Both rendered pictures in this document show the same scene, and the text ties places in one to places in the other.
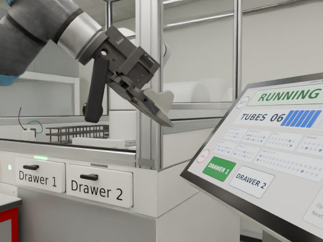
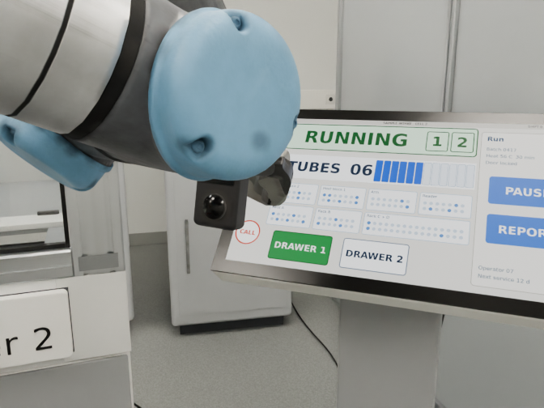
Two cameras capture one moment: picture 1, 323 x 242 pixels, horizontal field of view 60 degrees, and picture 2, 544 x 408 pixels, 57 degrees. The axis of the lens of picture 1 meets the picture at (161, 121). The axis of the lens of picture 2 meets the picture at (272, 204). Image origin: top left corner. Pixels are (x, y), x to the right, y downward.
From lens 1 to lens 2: 0.50 m
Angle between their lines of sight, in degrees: 52
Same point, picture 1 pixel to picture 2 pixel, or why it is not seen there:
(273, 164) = (397, 231)
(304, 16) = not seen: outside the picture
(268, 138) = (366, 198)
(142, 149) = (87, 239)
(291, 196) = (444, 264)
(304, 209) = (468, 274)
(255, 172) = (376, 244)
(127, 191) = (63, 326)
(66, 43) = not seen: hidden behind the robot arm
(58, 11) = not seen: hidden behind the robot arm
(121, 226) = (46, 397)
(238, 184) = (356, 263)
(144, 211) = (103, 348)
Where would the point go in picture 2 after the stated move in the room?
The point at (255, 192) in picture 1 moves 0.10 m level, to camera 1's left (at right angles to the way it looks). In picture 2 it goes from (393, 269) to (356, 292)
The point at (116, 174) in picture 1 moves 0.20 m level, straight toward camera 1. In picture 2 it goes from (28, 301) to (124, 333)
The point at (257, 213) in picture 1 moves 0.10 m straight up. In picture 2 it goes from (413, 291) to (418, 219)
